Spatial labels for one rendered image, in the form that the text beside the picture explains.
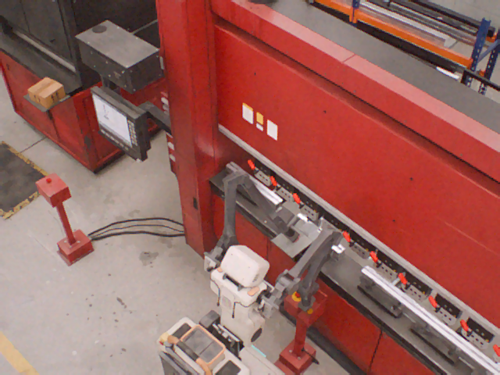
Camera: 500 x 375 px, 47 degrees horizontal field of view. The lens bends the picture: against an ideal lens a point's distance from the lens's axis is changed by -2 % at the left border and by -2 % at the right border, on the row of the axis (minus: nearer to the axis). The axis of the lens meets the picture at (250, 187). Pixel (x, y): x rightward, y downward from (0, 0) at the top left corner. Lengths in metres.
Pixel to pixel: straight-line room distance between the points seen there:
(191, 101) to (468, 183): 1.76
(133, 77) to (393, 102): 1.53
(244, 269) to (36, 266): 2.38
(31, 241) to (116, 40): 2.21
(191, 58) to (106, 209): 2.18
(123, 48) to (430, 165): 1.87
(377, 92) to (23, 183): 3.81
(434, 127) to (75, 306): 3.12
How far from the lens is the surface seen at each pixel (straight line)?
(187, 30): 3.37
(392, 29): 4.90
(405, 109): 2.66
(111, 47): 3.60
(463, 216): 2.81
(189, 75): 3.53
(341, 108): 2.96
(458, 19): 5.06
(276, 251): 3.98
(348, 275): 3.69
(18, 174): 5.83
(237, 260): 3.10
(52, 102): 4.85
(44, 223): 5.34
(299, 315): 3.70
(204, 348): 3.36
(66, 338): 4.61
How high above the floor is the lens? 3.86
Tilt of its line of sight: 47 degrees down
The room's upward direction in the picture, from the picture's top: straight up
